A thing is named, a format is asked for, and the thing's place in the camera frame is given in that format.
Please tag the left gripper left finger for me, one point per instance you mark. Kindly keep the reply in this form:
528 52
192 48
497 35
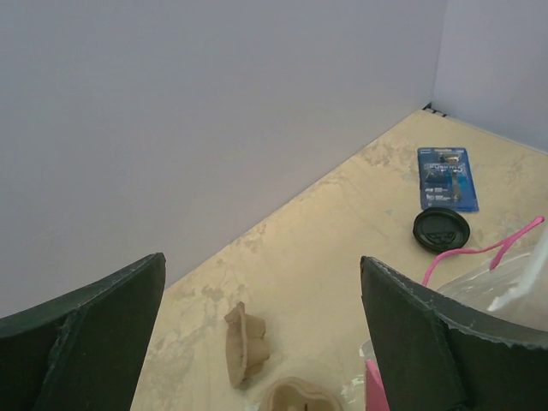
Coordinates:
83 350

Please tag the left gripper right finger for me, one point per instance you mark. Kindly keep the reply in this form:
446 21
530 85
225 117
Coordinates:
434 353

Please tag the pink beige paper bag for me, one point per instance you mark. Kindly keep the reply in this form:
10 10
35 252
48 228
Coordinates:
511 286

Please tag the single cardboard cup carrier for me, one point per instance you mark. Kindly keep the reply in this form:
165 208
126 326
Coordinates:
246 349

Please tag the blue razor package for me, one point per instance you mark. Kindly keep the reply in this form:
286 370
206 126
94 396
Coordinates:
445 179

